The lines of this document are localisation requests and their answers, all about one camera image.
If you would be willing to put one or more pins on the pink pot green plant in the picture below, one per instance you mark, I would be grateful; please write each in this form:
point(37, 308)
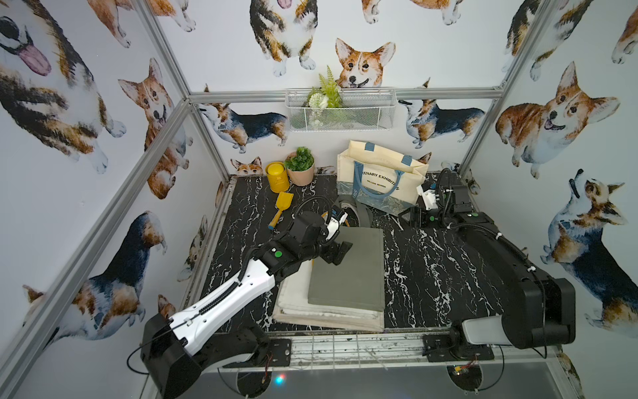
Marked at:
point(300, 167)

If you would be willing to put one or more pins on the yellow toy bucket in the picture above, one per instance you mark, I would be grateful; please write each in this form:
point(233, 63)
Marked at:
point(277, 177)

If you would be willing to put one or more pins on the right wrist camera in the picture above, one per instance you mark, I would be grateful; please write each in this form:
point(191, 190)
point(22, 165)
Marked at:
point(429, 198)

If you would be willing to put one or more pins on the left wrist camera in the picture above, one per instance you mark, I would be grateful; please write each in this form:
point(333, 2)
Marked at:
point(335, 218)

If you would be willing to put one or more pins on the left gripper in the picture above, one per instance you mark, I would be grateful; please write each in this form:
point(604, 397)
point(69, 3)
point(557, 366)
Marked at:
point(336, 247)

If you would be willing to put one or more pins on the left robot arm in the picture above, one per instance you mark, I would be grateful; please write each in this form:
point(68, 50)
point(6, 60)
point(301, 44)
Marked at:
point(176, 351)

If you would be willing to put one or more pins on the cream canvas bag with print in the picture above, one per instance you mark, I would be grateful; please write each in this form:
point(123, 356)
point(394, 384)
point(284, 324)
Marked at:
point(324, 321)

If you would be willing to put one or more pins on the yellow plastic toy shovel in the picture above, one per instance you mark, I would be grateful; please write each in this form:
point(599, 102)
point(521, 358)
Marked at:
point(283, 202)

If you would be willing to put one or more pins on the cream bag with blue handles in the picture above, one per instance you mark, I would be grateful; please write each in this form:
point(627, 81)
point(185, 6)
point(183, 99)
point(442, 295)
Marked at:
point(380, 178)

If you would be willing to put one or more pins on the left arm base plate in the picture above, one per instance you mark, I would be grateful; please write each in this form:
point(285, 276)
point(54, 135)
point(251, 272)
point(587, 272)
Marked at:
point(277, 353)

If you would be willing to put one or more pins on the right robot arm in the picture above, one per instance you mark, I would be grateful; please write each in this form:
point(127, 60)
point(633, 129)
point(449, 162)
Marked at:
point(538, 310)

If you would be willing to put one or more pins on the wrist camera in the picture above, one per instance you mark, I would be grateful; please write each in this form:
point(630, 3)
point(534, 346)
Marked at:
point(429, 198)
point(335, 218)

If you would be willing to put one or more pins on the white bag with yellow handles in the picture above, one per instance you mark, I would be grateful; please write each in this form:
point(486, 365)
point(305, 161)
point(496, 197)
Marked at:
point(292, 302)

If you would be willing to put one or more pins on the white wire mesh basket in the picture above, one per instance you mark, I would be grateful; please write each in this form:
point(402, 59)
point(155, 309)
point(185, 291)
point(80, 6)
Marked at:
point(366, 110)

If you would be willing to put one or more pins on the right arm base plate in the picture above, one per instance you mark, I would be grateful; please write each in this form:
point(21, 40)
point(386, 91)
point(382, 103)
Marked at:
point(450, 346)

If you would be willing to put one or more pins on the grey-green canvas bag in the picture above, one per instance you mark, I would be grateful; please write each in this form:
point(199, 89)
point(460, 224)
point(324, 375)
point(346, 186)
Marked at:
point(358, 282)

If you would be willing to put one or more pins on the artificial green fern plant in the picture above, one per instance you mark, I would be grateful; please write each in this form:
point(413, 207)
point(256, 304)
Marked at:
point(324, 103)

